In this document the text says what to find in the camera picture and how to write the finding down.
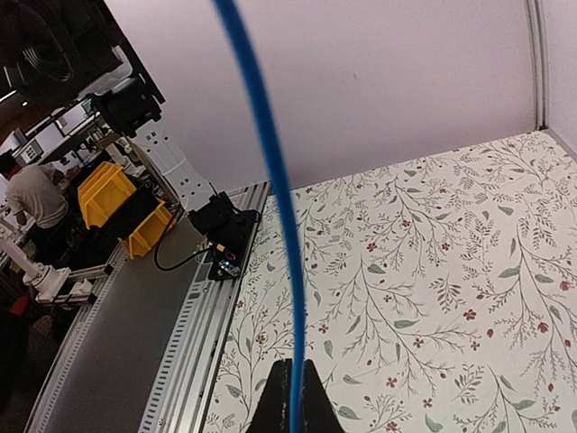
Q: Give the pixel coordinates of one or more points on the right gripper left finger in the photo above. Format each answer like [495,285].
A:
[272,412]

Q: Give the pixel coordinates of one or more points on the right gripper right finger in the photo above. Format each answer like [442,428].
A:
[317,410]

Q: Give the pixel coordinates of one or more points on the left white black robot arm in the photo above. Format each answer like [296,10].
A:
[56,52]

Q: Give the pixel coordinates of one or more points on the floral table mat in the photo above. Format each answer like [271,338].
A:
[441,292]

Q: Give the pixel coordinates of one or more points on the yellow storage bin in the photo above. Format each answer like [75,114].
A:
[110,201]

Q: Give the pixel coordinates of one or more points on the person in white shirt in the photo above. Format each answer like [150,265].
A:
[34,191]

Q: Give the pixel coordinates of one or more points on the aluminium front rail frame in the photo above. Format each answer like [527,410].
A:
[144,356]

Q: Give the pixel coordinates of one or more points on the left aluminium corner post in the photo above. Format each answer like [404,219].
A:
[539,49]

